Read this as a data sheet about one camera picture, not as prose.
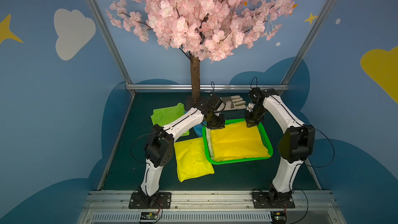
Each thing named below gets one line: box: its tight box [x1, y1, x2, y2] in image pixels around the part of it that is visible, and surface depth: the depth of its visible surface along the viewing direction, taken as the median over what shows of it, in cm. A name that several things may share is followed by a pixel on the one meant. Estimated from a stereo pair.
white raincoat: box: [206, 127, 215, 160], surface depth 90 cm
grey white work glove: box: [219, 95, 247, 111], surface depth 117 cm
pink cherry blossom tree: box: [106, 0, 295, 100], surface depth 59 cm
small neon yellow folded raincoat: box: [174, 136, 216, 183], surface depth 86 cm
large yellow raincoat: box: [210, 121, 272, 162], surface depth 90 cm
